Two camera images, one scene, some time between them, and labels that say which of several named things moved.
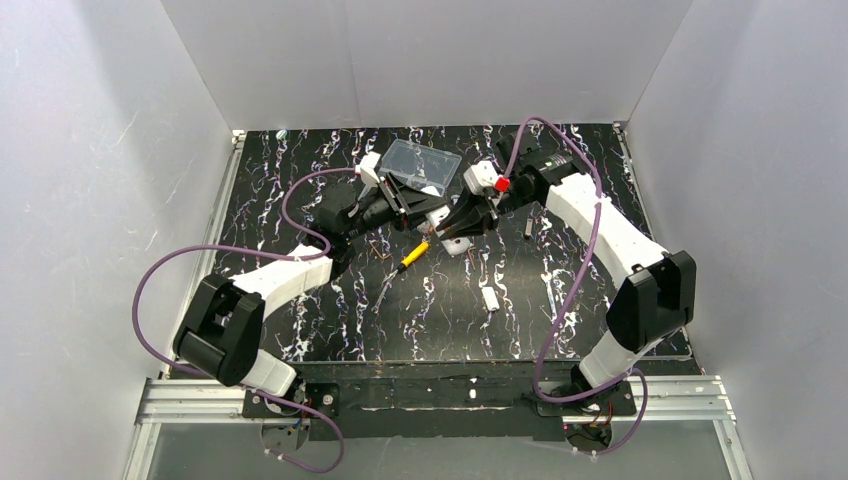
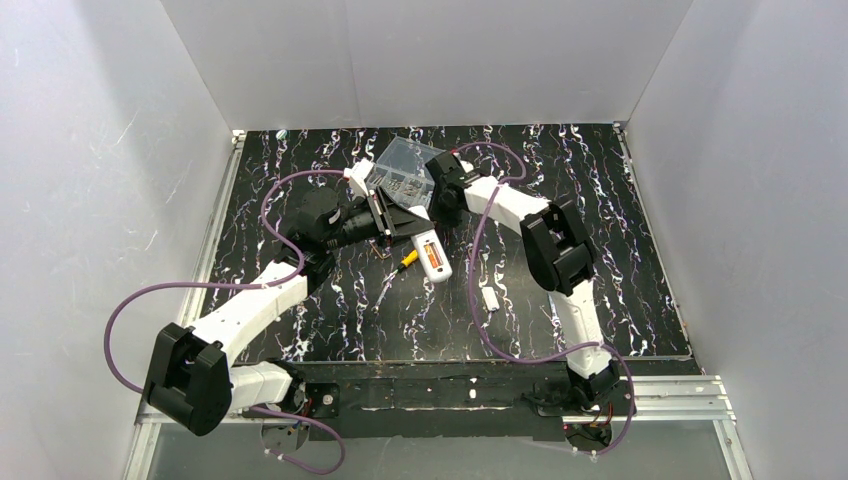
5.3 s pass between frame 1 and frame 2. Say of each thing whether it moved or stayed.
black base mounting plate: stayed
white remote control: moved
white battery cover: stayed
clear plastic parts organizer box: stayed
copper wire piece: stayed
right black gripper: moved
